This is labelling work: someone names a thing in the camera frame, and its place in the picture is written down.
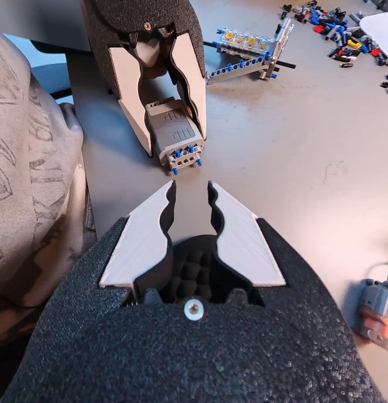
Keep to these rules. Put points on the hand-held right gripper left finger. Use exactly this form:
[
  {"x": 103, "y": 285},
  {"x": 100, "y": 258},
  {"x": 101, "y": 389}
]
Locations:
[{"x": 137, "y": 252}]

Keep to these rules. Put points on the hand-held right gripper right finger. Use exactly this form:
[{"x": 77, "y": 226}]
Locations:
[{"x": 247, "y": 252}]

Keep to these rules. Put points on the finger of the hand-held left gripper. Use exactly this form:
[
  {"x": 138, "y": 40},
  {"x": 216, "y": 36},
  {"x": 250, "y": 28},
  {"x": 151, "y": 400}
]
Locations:
[
  {"x": 126, "y": 82},
  {"x": 193, "y": 69}
]

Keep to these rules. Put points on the grey brick engine model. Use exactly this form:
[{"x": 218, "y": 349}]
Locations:
[{"x": 250, "y": 44}]

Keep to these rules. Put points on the dark blue chair seat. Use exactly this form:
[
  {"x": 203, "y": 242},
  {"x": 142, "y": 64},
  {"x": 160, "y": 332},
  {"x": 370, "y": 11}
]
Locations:
[{"x": 52, "y": 79}]

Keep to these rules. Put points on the grey printed sweatshirt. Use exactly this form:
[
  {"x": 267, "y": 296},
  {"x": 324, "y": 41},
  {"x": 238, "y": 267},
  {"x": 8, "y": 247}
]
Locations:
[{"x": 30, "y": 189}]

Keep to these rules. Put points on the pile of colourful brick parts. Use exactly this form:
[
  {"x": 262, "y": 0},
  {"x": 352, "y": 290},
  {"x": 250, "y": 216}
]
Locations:
[{"x": 335, "y": 31}]

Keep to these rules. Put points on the white booklet stand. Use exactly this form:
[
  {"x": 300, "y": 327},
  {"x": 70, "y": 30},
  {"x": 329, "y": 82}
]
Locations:
[{"x": 379, "y": 31}]

